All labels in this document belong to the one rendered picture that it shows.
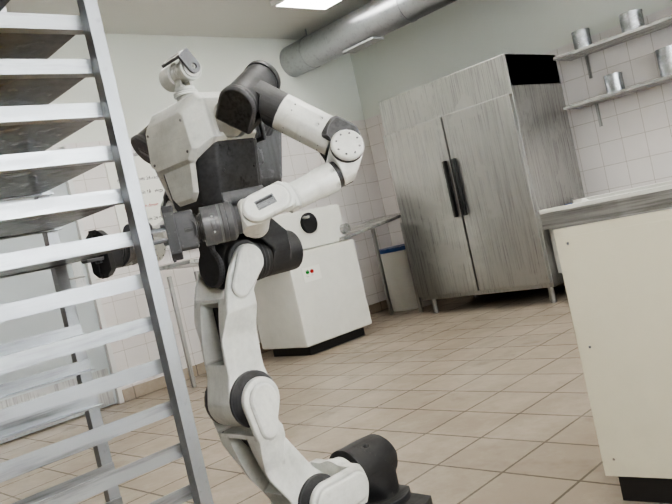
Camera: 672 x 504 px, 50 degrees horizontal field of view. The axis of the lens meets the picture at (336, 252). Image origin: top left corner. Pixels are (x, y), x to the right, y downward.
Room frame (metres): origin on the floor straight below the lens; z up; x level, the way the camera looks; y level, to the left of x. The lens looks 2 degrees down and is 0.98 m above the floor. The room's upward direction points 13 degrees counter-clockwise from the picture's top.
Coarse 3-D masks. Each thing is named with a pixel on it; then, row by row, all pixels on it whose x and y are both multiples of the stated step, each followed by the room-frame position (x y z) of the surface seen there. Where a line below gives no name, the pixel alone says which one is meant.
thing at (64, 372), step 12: (84, 360) 1.81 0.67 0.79; (48, 372) 1.75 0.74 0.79; (60, 372) 1.76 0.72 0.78; (72, 372) 1.78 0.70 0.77; (84, 372) 1.78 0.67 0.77; (12, 384) 1.69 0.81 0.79; (24, 384) 1.70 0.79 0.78; (36, 384) 1.72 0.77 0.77; (48, 384) 1.72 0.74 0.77; (0, 396) 1.66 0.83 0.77
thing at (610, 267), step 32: (576, 224) 2.08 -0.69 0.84; (608, 224) 2.02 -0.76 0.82; (640, 224) 1.97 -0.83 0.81; (576, 256) 2.09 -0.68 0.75; (608, 256) 2.03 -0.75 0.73; (640, 256) 1.98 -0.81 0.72; (576, 288) 2.10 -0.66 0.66; (608, 288) 2.05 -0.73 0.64; (640, 288) 1.99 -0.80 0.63; (576, 320) 2.12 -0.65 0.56; (608, 320) 2.06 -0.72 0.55; (640, 320) 2.00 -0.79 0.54; (608, 352) 2.07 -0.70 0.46; (640, 352) 2.01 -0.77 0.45; (608, 384) 2.08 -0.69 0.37; (640, 384) 2.03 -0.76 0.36; (608, 416) 2.09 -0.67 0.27; (640, 416) 2.04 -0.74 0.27; (608, 448) 2.11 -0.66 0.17; (640, 448) 2.05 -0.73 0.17; (640, 480) 2.09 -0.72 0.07
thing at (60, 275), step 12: (48, 240) 1.80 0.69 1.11; (60, 276) 1.80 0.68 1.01; (60, 288) 1.80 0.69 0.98; (72, 312) 1.81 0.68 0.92; (72, 324) 1.81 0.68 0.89; (72, 360) 1.82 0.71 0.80; (96, 408) 1.81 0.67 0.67; (96, 420) 1.81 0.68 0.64; (96, 456) 1.81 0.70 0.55; (108, 456) 1.81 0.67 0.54; (108, 492) 1.80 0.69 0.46
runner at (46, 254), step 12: (84, 240) 1.42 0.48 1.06; (96, 240) 1.44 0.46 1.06; (108, 240) 1.46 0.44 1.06; (120, 240) 1.47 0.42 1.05; (132, 240) 1.49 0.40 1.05; (12, 252) 1.33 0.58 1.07; (24, 252) 1.34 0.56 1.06; (36, 252) 1.36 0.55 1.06; (48, 252) 1.37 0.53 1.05; (60, 252) 1.39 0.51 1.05; (72, 252) 1.40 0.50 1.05; (84, 252) 1.42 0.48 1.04; (96, 252) 1.43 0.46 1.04; (0, 264) 1.31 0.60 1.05; (12, 264) 1.32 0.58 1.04; (24, 264) 1.34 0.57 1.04; (36, 264) 1.36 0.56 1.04
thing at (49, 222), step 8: (96, 208) 1.52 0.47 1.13; (104, 208) 1.55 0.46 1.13; (48, 216) 1.46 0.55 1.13; (56, 216) 1.50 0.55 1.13; (64, 216) 1.53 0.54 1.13; (72, 216) 1.57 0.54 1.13; (80, 216) 1.61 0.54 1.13; (0, 224) 1.41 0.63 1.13; (8, 224) 1.44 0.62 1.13; (16, 224) 1.48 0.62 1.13; (24, 224) 1.51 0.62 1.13; (32, 224) 1.55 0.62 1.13; (40, 224) 1.59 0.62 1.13; (48, 224) 1.63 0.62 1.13; (56, 224) 1.67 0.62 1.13; (64, 224) 1.72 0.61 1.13; (0, 232) 1.57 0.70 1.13; (8, 232) 1.61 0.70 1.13; (16, 232) 1.65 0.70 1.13; (24, 232) 1.70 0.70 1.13; (32, 232) 1.74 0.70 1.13
